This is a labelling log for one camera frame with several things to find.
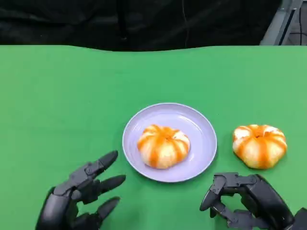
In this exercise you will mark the grey aluminium frame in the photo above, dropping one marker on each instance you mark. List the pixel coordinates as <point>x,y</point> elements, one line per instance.
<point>280,21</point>

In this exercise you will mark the orange and white bread roll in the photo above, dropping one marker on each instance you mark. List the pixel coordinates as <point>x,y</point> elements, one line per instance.
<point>259,146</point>
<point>164,148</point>

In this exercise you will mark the lilac plate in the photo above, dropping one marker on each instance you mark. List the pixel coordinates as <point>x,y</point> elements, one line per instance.
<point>134,134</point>

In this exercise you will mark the black backdrop curtain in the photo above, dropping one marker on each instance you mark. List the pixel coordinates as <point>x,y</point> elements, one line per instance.
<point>96,21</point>

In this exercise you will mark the green table cloth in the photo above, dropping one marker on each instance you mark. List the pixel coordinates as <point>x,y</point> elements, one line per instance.
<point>72,95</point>

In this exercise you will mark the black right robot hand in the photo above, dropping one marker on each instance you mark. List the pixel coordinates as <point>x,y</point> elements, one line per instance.
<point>261,198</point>

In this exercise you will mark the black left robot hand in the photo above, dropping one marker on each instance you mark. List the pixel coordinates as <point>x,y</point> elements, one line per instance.
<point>62,206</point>

